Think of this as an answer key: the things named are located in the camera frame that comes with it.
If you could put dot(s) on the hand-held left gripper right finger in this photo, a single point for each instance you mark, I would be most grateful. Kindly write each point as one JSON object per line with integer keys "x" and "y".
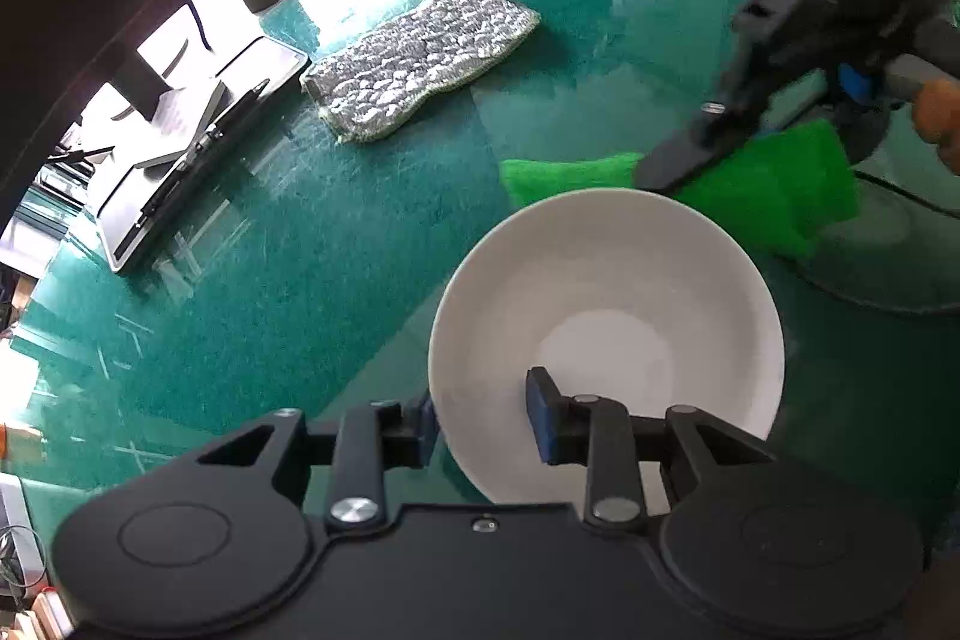
{"x": 541, "y": 419}

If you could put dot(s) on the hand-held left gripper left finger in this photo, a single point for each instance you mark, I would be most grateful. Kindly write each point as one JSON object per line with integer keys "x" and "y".
{"x": 428, "y": 422}

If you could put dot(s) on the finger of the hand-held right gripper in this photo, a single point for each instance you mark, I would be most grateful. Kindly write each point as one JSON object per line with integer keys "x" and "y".
{"x": 690, "y": 149}
{"x": 795, "y": 100}

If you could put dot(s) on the green cleaning cloth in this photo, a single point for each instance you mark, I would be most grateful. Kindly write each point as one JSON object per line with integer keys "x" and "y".
{"x": 765, "y": 190}

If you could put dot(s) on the white bowl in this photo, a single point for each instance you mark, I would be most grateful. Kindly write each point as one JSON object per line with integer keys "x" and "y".
{"x": 622, "y": 280}

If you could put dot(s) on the person's right hand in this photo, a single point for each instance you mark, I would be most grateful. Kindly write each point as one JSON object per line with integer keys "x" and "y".
{"x": 941, "y": 123}

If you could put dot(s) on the grey round stand base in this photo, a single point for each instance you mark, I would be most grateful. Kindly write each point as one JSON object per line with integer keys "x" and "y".
{"x": 900, "y": 257}

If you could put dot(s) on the silver scouring pad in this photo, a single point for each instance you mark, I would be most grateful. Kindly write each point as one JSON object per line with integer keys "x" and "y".
{"x": 420, "y": 55}

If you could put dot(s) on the grey closed laptop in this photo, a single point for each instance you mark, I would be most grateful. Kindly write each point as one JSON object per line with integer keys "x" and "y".
{"x": 187, "y": 175}

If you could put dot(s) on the black pen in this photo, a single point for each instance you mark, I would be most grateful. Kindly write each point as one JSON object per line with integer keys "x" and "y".
{"x": 244, "y": 99}

